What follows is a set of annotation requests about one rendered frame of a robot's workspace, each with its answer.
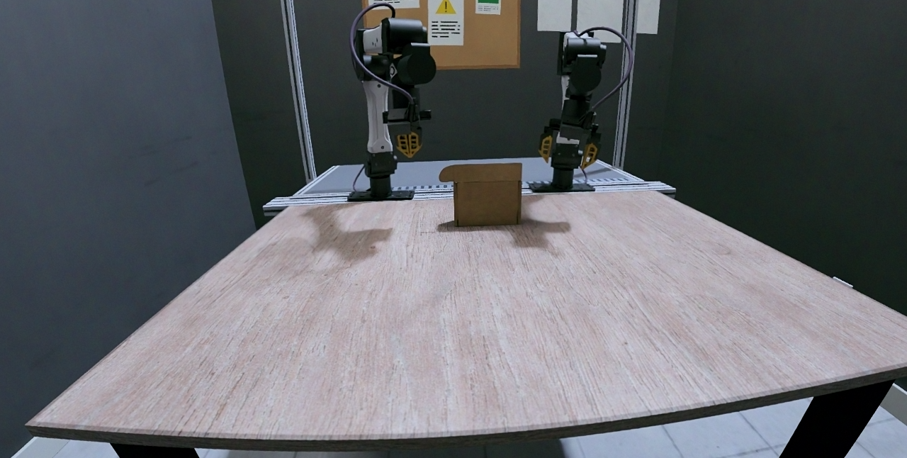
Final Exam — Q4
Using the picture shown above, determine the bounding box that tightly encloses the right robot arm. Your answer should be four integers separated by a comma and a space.
347, 18, 436, 201

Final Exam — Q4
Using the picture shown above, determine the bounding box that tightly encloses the grey aluminium crossbar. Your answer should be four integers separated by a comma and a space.
263, 181, 676, 216

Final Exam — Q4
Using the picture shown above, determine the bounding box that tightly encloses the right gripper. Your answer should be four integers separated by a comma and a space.
382, 88, 432, 157

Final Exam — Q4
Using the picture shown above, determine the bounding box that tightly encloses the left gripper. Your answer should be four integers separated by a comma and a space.
539, 99, 602, 170

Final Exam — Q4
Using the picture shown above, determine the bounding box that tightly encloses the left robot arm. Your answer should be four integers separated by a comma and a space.
529, 31, 607, 193

